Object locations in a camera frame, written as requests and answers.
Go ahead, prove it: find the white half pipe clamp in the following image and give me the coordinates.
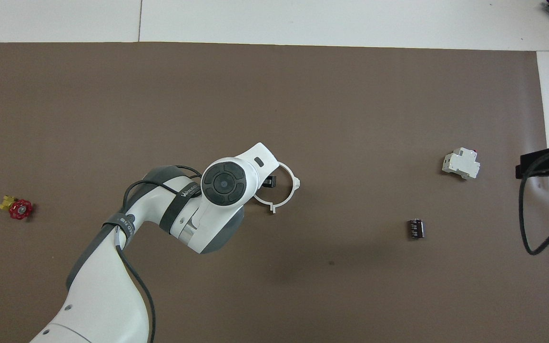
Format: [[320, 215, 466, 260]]
[[270, 162, 301, 215], [254, 191, 275, 212]]

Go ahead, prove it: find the white circuit breaker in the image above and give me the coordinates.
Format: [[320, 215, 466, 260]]
[[441, 148, 481, 181]]

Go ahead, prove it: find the black cylindrical capacitor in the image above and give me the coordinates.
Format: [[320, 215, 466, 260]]
[[407, 218, 426, 240]]

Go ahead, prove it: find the brown paper table mat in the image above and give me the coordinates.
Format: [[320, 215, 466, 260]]
[[0, 42, 549, 343]]

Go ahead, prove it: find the red handwheel brass valve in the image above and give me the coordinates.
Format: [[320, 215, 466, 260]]
[[0, 194, 34, 221]]

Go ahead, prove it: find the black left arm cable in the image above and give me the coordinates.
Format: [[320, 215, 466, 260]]
[[112, 164, 203, 343]]

